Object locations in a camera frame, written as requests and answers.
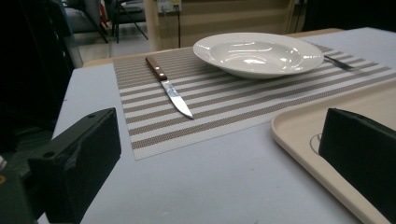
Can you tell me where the grey cushioned seat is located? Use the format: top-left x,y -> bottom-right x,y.
64,0 -> 110,35

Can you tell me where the wooden handled fork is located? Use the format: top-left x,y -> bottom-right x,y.
323,54 -> 358,71

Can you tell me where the wall power outlet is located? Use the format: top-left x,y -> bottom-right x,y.
156,0 -> 183,14

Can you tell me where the white deep plate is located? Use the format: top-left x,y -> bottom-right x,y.
192,32 -> 325,80

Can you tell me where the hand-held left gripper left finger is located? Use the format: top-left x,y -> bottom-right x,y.
27,107 -> 122,224

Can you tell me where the beige cabinet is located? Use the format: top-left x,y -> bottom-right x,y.
144,0 -> 302,52

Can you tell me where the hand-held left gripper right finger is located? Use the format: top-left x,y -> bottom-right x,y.
318,107 -> 396,224

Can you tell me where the black metal chair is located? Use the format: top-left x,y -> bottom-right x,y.
106,0 -> 149,44

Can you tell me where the beige plastic tray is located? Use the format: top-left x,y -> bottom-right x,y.
270,78 -> 396,224

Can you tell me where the wooden handled steak knife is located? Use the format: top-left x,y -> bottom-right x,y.
145,55 -> 194,120

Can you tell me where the striped woven placemat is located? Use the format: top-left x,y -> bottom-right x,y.
113,43 -> 396,161

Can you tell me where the black cable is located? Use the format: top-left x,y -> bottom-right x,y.
177,5 -> 183,49

